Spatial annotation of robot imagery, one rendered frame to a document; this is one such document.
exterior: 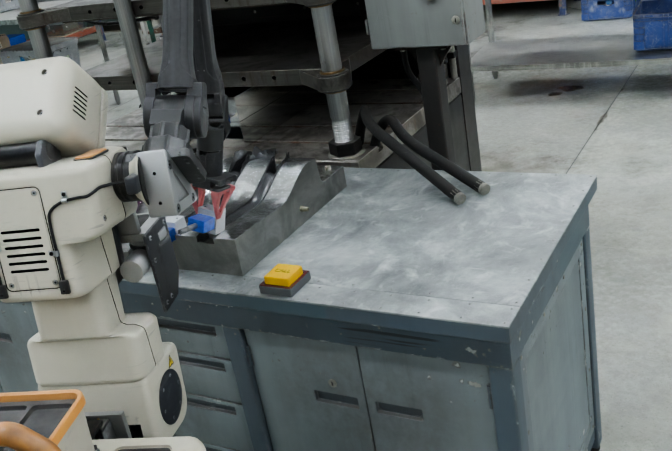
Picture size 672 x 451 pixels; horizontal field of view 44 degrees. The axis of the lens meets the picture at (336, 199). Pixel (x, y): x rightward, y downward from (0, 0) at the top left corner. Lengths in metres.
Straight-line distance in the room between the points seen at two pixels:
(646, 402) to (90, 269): 1.75
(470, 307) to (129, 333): 0.62
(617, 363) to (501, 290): 1.24
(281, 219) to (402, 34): 0.74
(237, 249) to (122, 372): 0.42
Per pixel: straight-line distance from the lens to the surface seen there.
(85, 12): 3.04
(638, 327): 3.02
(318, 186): 2.11
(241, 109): 2.75
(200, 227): 1.84
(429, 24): 2.40
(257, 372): 2.00
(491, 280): 1.68
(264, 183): 2.07
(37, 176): 1.41
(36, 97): 1.44
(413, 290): 1.68
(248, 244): 1.87
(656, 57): 5.19
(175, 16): 1.53
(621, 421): 2.61
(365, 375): 1.83
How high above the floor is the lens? 1.62
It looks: 22 degrees down
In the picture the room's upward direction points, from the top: 10 degrees counter-clockwise
